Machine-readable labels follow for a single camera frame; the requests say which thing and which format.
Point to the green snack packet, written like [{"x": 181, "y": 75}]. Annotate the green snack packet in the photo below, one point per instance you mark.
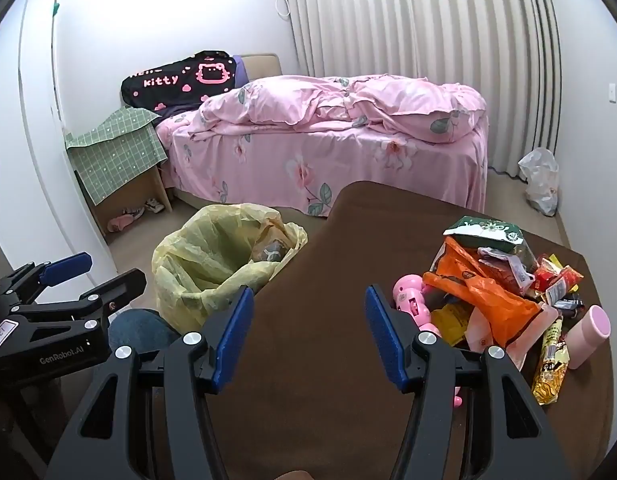
[{"x": 481, "y": 232}]

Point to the white sneakers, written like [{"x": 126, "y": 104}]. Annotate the white sneakers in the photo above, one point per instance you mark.
[{"x": 151, "y": 206}]

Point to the pink floral duvet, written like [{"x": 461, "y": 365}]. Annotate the pink floral duvet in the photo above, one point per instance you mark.
[{"x": 338, "y": 102}]

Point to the long yellow noodle snack packet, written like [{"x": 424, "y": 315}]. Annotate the long yellow noodle snack packet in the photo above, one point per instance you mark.
[{"x": 551, "y": 367}]

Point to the person's jeans-clad leg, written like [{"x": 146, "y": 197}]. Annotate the person's jeans-clad leg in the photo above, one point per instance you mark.
[{"x": 138, "y": 330}]

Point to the pink toy caterpillar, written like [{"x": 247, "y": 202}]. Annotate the pink toy caterpillar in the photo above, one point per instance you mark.
[{"x": 411, "y": 302}]

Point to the crumpled brown wrapper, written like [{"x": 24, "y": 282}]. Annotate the crumpled brown wrapper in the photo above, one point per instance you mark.
[{"x": 273, "y": 250}]

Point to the black pink printed blanket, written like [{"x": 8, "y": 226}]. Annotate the black pink printed blanket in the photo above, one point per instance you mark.
[{"x": 178, "y": 80}]

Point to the white plastic bag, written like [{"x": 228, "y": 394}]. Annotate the white plastic bag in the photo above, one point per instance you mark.
[{"x": 541, "y": 182}]

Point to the white striped curtain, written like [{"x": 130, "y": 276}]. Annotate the white striped curtain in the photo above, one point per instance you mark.
[{"x": 428, "y": 35}]

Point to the pink cup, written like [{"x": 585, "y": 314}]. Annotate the pink cup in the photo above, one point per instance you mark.
[{"x": 588, "y": 335}]

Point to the red candy wrappers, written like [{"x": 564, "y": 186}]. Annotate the red candy wrappers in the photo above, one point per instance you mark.
[{"x": 568, "y": 276}]

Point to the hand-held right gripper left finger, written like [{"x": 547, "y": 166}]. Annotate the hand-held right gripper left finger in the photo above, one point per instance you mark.
[{"x": 233, "y": 332}]

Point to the purple pillow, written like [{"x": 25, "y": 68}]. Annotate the purple pillow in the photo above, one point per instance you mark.
[{"x": 242, "y": 72}]

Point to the pink slipper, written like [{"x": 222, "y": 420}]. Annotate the pink slipper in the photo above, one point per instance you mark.
[{"x": 121, "y": 221}]

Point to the small white wrapper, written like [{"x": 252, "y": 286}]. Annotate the small white wrapper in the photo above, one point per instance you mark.
[{"x": 557, "y": 291}]

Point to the white wall switch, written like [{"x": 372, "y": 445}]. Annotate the white wall switch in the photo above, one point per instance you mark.
[{"x": 612, "y": 92}]

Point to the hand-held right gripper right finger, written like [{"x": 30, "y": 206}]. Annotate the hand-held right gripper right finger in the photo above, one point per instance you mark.
[{"x": 386, "y": 332}]

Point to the pink floral bed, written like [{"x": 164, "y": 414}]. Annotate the pink floral bed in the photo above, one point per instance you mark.
[{"x": 268, "y": 170}]

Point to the green checked cloth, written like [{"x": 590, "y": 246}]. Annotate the green checked cloth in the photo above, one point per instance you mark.
[{"x": 116, "y": 150}]

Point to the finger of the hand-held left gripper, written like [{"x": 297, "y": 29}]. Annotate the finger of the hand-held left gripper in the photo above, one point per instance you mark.
[
  {"x": 66, "y": 265},
  {"x": 108, "y": 297}
]

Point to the beige headboard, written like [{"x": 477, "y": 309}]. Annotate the beige headboard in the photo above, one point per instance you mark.
[{"x": 263, "y": 65}]

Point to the orange plastic bag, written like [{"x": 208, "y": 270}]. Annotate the orange plastic bag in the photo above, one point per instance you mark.
[{"x": 488, "y": 300}]

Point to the wooden nightstand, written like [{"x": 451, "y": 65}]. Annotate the wooden nightstand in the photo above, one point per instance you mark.
[{"x": 133, "y": 187}]

